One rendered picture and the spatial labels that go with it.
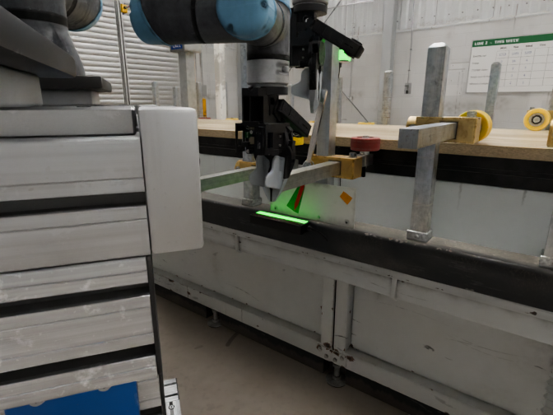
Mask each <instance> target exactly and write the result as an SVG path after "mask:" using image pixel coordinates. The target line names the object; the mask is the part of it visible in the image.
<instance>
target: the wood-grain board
mask: <svg viewBox="0 0 553 415"><path fill-rule="evenodd" d="M235 123H242V120H232V119H197V127H198V136H203V137H214V138H235ZM309 124H310V125H311V126H312V127H311V129H312V130H311V129H310V132H309V136H308V137H307V138H305V137H304V143H305V144H310V139H311V135H312V131H313V127H314V123H309ZM405 127H406V126H402V125H378V124H337V125H336V146H339V147H350V146H351V137H358V136H364V135H366V136H369V137H378V138H380V149H384V150H396V151H408V152H418V149H405V148H397V144H398V134H399V129H400V128H405ZM548 133H549V130H539V131H532V130H525V129H500V128H492V129H491V131H490V134H489V135H488V136H487V137H486V138H484V139H483V140H481V141H479V142H476V143H474V144H465V143H450V142H441V143H440V144H439V153H441V154H453V155H464V156H486V157H498V158H509V159H521V160H533V161H553V147H547V145H546V144H547V138H548Z"/></svg>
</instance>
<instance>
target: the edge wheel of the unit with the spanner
mask: <svg viewBox="0 0 553 415"><path fill-rule="evenodd" d="M379 149H380V138H378V137H369V136H366V135H364V136H358V137H351V150H352V151H358V152H360V154H361V153H364V155H369V152H376V151H379ZM365 167H366V166H364V167H362V171H361V177H365V171H366V168H365Z"/></svg>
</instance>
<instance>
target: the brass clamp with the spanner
mask: <svg viewBox="0 0 553 415"><path fill-rule="evenodd" d="M312 161H313V162H314V164H315V165H316V164H319V163H323V162H327V161H338V162H340V174H339V175H334V176H332V177H334V178H341V179H348V180H354V179H356V178H359V177H361V171H362V156H358V157H357V158H349V157H348V156H343V155H332V156H318V155H316V154H313V158H312Z"/></svg>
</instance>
